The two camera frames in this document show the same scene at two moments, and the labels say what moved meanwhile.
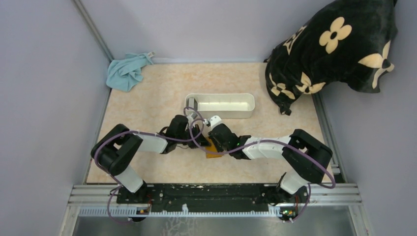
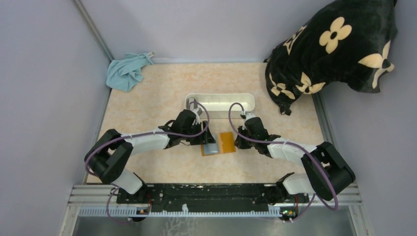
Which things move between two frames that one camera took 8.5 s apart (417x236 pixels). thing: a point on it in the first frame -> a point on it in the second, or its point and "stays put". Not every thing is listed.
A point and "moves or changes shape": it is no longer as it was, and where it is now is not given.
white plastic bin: x=223 y=105 stays put
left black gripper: x=194 y=133 stays put
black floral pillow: x=350 y=41 stays put
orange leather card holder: x=212 y=148 moves or changes shape
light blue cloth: x=124 y=73 stays put
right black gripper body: x=213 y=139 -> x=243 y=138
